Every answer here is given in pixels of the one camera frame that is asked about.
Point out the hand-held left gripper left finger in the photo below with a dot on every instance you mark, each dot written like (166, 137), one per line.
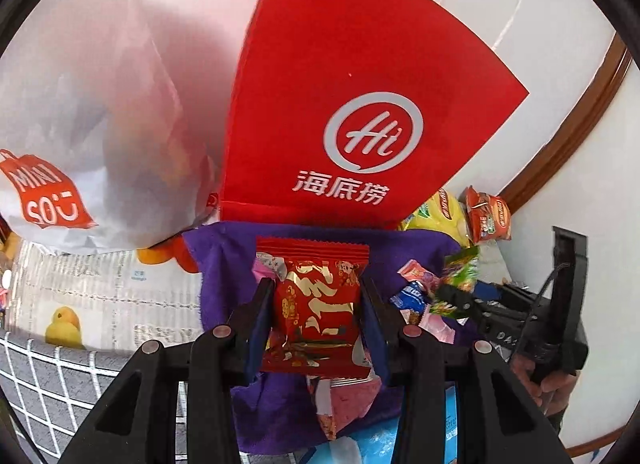
(257, 339)

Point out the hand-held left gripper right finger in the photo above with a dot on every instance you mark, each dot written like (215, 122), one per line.
(375, 339)

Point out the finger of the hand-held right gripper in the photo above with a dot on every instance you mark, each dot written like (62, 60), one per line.
(510, 296)
(495, 329)

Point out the green snack packet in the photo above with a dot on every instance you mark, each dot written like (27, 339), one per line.
(462, 269)

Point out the red gold-print snack packet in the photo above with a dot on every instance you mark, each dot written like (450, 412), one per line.
(315, 304)

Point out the person's right hand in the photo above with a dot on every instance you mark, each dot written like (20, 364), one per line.
(552, 389)

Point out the blue snack packet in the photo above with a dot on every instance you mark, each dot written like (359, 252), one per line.
(407, 296)

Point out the pale pink peach-print snack packet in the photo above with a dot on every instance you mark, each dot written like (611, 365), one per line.
(437, 329)

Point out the pink textured snack wrapper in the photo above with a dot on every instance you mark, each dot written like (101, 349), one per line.
(350, 399)

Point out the pink silver snack packet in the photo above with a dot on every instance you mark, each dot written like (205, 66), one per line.
(265, 266)

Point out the orange chip bag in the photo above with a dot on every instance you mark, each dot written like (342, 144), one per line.
(490, 219)

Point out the purple towel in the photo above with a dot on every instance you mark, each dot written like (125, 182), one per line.
(220, 264)

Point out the blue tissue pack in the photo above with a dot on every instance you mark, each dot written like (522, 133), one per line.
(375, 446)

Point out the yellow chip bag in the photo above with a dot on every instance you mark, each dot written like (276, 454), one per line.
(442, 211)

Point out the fruit-printed paper sheet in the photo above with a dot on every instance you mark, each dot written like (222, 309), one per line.
(100, 294)

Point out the grey checked blanket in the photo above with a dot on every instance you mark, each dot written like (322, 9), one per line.
(50, 384)

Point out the red paper bag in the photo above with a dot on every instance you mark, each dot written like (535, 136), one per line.
(360, 69)

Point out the white plastic bag red label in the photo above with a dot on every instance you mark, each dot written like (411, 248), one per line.
(100, 119)

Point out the brown wooden door frame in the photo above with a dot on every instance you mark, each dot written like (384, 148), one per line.
(575, 144)

